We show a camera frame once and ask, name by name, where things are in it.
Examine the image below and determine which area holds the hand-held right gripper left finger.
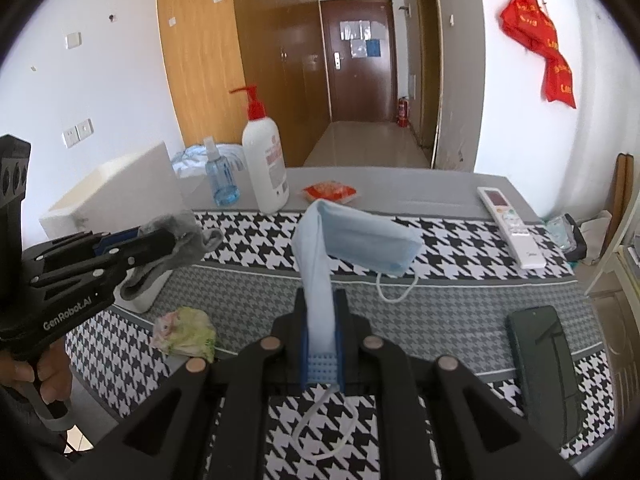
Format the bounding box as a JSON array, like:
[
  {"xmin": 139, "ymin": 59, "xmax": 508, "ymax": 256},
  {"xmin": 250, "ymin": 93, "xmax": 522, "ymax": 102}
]
[{"xmin": 65, "ymin": 287, "xmax": 321, "ymax": 480}]

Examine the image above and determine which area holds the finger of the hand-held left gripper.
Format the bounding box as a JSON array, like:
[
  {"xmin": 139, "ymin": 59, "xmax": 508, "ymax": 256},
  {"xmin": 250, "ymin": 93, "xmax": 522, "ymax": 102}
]
[
  {"xmin": 22, "ymin": 227, "xmax": 141, "ymax": 262},
  {"xmin": 30, "ymin": 230, "xmax": 177, "ymax": 302}
]

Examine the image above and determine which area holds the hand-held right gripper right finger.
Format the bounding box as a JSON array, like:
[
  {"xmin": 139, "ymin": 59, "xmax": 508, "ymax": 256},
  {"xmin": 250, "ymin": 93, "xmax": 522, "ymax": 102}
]
[{"xmin": 330, "ymin": 287, "xmax": 583, "ymax": 480}]

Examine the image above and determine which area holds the grey sock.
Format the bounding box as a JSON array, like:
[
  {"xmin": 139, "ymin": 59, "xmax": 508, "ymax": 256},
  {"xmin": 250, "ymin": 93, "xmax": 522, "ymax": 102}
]
[{"xmin": 119, "ymin": 211, "xmax": 224, "ymax": 303}]

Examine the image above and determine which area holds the white foam box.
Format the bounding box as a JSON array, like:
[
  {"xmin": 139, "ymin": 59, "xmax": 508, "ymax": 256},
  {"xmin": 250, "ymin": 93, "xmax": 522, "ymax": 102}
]
[{"xmin": 39, "ymin": 141, "xmax": 182, "ymax": 313}]

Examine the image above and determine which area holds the blue face mask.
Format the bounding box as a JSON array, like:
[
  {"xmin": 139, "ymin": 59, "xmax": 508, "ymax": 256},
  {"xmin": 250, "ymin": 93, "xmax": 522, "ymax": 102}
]
[{"xmin": 291, "ymin": 199, "xmax": 422, "ymax": 461}]

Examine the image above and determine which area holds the person's left hand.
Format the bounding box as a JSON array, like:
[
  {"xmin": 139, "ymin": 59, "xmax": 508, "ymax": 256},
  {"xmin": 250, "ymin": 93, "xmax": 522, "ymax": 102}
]
[{"xmin": 0, "ymin": 338, "xmax": 74, "ymax": 404}]

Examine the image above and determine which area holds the light blue cloth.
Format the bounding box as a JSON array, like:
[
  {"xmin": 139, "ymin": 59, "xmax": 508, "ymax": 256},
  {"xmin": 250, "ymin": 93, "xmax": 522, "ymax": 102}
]
[{"xmin": 171, "ymin": 142, "xmax": 248, "ymax": 177}]

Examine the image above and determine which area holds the blue spray bottle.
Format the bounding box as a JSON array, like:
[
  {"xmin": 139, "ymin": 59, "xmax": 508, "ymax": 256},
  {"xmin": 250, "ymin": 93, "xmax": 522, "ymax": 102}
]
[{"xmin": 202, "ymin": 136, "xmax": 241, "ymax": 207}]

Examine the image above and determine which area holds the houndstooth table mat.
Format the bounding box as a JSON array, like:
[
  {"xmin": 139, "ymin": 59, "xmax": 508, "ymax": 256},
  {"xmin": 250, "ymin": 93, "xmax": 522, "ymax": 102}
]
[{"xmin": 65, "ymin": 209, "xmax": 621, "ymax": 480}]

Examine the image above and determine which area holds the white pump bottle red cap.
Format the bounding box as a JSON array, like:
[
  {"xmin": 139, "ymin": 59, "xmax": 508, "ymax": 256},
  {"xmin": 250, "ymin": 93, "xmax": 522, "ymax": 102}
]
[{"xmin": 229, "ymin": 85, "xmax": 291, "ymax": 215}]

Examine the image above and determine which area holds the red snack packet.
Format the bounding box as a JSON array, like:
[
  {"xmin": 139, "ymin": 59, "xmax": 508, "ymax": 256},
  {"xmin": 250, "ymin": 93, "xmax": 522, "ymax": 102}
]
[{"xmin": 300, "ymin": 181, "xmax": 358, "ymax": 204}]

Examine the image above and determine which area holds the wooden wardrobe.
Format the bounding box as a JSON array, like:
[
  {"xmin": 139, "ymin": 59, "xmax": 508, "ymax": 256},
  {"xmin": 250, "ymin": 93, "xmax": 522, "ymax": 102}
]
[{"xmin": 155, "ymin": 0, "xmax": 331, "ymax": 168}]

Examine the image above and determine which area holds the black smartphone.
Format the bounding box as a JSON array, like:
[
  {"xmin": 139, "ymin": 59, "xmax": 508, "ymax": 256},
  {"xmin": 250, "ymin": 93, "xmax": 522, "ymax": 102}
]
[{"xmin": 506, "ymin": 305, "xmax": 583, "ymax": 448}]

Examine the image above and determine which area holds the white remote control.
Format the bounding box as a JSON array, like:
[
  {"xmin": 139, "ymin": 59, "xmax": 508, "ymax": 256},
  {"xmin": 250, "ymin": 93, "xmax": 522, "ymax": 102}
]
[{"xmin": 476, "ymin": 186, "xmax": 546, "ymax": 269}]

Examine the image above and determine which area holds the black pouch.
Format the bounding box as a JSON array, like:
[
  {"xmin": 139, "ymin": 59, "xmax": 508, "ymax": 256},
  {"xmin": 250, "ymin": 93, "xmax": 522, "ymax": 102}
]
[{"xmin": 545, "ymin": 214, "xmax": 588, "ymax": 261}]

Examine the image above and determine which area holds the dark brown door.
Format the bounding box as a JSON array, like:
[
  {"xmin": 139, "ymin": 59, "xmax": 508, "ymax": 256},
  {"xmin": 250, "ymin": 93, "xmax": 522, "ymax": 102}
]
[{"xmin": 320, "ymin": 0, "xmax": 398, "ymax": 123}]

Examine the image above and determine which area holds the white metal bunk bed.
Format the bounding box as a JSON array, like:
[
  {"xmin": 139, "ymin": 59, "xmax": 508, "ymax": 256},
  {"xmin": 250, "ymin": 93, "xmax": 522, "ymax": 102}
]
[{"xmin": 585, "ymin": 235, "xmax": 640, "ymax": 411}]

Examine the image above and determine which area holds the white plastic bag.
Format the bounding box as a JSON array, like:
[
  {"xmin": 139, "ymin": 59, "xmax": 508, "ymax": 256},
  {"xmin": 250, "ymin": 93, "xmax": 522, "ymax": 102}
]
[{"xmin": 582, "ymin": 210, "xmax": 613, "ymax": 261}]

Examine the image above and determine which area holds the wooden side door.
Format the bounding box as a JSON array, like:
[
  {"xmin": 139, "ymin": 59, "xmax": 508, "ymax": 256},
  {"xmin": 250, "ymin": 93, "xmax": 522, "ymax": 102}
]
[{"xmin": 415, "ymin": 0, "xmax": 445, "ymax": 161}]

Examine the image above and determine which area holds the white door notice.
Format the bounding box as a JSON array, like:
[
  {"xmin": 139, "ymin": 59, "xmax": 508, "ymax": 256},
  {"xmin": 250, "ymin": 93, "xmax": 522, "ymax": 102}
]
[{"xmin": 340, "ymin": 19, "xmax": 383, "ymax": 41}]

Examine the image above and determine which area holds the wooden board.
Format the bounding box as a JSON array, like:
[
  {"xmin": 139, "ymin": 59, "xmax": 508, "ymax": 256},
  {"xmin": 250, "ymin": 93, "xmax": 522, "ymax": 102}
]
[{"xmin": 602, "ymin": 152, "xmax": 638, "ymax": 256}]

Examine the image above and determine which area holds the red printed bag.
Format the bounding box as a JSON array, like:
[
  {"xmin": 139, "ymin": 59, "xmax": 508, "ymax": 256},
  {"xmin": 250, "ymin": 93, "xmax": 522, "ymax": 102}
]
[
  {"xmin": 542, "ymin": 50, "xmax": 577, "ymax": 109},
  {"xmin": 500, "ymin": 0, "xmax": 560, "ymax": 53}
]

